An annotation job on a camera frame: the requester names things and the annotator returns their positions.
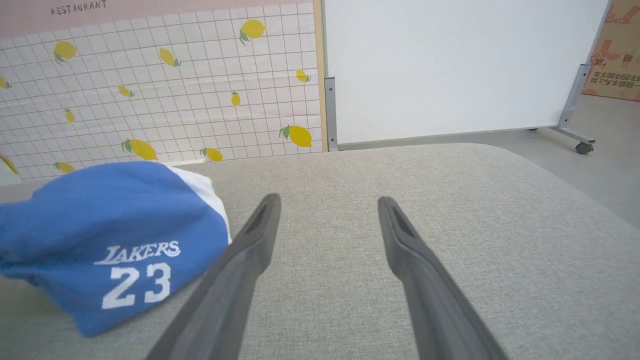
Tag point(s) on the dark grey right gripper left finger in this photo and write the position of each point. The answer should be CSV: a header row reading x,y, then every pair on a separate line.
x,y
227,280

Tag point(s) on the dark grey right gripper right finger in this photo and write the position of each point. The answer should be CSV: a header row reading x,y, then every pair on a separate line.
x,y
425,290

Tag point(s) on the blue Lakers 23 shorts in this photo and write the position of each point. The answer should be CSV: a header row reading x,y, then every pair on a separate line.
x,y
110,220

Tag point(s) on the wooden panel edge strip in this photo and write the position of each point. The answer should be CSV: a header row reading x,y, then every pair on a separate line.
x,y
320,75

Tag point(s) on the white board partition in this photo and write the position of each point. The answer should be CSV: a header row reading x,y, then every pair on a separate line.
x,y
450,65

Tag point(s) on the grey partition foot with caster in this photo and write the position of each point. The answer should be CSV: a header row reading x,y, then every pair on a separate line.
x,y
570,107

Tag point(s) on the printed cardboard box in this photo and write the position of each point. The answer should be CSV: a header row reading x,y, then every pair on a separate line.
x,y
617,55

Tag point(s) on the lemon print tiled wall panel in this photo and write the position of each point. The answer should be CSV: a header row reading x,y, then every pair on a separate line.
x,y
190,100

